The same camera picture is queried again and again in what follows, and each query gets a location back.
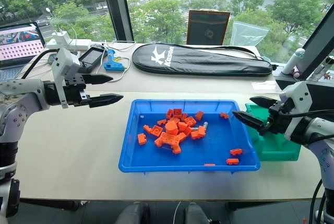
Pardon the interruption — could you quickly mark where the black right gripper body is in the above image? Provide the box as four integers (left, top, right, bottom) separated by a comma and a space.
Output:
258, 98, 294, 136

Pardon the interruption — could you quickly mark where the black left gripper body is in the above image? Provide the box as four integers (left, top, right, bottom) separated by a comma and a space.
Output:
63, 74, 91, 107

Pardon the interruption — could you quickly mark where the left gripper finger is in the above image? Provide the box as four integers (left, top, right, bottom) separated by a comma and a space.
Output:
88, 93, 124, 109
82, 74, 114, 85

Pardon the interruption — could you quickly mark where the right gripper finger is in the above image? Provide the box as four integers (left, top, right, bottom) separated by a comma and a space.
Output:
249, 96, 278, 110
232, 110, 264, 131

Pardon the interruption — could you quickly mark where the green plastic box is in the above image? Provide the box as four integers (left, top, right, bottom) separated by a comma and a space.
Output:
244, 103, 301, 162

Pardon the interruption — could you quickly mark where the black handheld game console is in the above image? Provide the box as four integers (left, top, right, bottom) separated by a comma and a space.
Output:
77, 43, 108, 75

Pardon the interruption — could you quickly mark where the blue glue gun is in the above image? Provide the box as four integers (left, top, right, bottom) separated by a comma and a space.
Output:
103, 49, 126, 72

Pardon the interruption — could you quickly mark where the white power strip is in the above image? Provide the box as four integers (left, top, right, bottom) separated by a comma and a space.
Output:
45, 38, 92, 52

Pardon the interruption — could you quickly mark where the white bottle with teal cap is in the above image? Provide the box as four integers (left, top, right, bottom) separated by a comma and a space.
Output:
281, 48, 306, 75

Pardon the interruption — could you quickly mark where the blue plastic tray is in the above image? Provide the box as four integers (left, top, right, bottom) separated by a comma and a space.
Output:
118, 99, 261, 175

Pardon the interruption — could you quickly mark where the white power adapter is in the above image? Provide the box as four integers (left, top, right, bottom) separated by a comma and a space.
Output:
52, 31, 71, 46

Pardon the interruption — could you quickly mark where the clear plastic bag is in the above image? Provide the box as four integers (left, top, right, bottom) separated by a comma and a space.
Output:
230, 20, 270, 48

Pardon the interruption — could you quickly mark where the orange plastic cylindrical part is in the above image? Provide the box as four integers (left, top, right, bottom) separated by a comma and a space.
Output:
165, 121, 179, 135

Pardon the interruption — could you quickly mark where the open laptop computer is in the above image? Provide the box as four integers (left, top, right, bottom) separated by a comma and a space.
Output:
0, 21, 46, 82

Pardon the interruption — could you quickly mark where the orange plastic bracket with holes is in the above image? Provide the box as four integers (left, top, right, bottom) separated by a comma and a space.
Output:
154, 132, 183, 155

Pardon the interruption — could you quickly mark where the black racket bag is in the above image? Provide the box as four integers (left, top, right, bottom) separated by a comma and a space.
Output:
131, 43, 273, 77

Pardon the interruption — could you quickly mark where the wood-framed dark board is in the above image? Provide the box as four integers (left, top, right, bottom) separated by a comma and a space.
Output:
186, 9, 231, 46

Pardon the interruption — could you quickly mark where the thin white cable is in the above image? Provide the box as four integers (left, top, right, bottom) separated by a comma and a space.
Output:
96, 40, 137, 84

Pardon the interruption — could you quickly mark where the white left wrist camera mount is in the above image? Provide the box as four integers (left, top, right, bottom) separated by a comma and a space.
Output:
51, 48, 80, 109

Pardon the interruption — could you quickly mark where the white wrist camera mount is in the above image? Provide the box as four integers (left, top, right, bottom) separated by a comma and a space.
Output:
51, 48, 80, 109
279, 80, 313, 141

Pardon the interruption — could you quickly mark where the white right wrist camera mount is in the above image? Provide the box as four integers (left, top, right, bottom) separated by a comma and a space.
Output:
279, 80, 313, 141

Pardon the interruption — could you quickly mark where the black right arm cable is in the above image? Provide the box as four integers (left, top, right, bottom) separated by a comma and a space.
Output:
278, 109, 334, 120

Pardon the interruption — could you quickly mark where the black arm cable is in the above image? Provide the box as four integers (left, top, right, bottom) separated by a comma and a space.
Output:
278, 109, 334, 120
20, 48, 62, 80

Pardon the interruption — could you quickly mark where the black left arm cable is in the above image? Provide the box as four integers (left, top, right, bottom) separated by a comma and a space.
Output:
20, 48, 62, 80

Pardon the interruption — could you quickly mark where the black slanted window frame post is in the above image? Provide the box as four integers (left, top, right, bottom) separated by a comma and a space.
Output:
273, 12, 334, 99

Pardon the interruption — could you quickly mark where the thin black hanging cable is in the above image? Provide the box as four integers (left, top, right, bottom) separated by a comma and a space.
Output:
311, 179, 327, 224

